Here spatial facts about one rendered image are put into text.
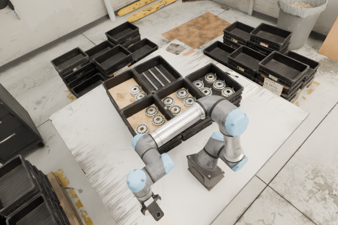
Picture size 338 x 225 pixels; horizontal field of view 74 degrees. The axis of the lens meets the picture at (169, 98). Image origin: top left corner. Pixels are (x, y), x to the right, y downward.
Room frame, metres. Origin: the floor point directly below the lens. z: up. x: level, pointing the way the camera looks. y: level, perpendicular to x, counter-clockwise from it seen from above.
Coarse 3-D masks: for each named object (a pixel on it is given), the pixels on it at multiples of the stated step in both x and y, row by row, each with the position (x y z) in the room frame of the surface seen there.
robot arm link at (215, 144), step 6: (216, 132) 0.75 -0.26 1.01; (210, 138) 0.73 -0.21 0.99; (216, 138) 0.70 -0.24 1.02; (222, 138) 0.69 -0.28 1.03; (210, 144) 0.69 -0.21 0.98; (216, 144) 0.67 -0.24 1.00; (222, 144) 0.66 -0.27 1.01; (210, 150) 0.66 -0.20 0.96; (216, 150) 0.64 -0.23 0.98; (216, 156) 0.63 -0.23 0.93
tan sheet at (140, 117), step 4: (152, 104) 1.22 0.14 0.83; (140, 112) 1.16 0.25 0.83; (144, 112) 1.15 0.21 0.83; (160, 112) 1.12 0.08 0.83; (132, 116) 1.14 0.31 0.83; (136, 116) 1.13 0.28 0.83; (140, 116) 1.12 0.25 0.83; (144, 116) 1.12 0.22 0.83; (128, 120) 1.10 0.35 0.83; (132, 120) 1.10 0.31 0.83; (136, 120) 1.09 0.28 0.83; (140, 120) 1.08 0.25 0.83; (144, 120) 1.08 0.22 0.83; (148, 120) 1.07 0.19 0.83; (132, 124) 1.06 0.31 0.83; (136, 124) 1.05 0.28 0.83; (148, 124) 1.03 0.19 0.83; (152, 128) 0.99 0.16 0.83; (156, 128) 0.98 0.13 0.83
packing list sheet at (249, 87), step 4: (228, 72) 1.57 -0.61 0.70; (232, 72) 1.56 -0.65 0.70; (232, 76) 1.51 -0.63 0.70; (240, 76) 1.49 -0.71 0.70; (236, 80) 1.45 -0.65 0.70; (240, 80) 1.44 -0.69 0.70; (244, 80) 1.43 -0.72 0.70; (244, 84) 1.38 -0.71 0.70; (248, 84) 1.37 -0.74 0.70; (252, 84) 1.37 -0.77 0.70; (244, 88) 1.33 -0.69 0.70; (248, 88) 1.33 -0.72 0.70; (252, 88) 1.32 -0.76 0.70; (256, 88) 1.31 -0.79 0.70; (244, 92) 1.29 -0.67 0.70; (248, 92) 1.28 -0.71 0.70; (244, 96) 1.24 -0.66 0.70
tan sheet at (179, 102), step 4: (184, 88) 1.34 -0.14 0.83; (172, 96) 1.27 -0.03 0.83; (176, 96) 1.26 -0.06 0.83; (192, 96) 1.23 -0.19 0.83; (176, 100) 1.22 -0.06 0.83; (180, 100) 1.21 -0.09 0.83; (176, 104) 1.18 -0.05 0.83; (180, 104) 1.17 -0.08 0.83; (168, 108) 1.15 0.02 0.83; (184, 108) 1.12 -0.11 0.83
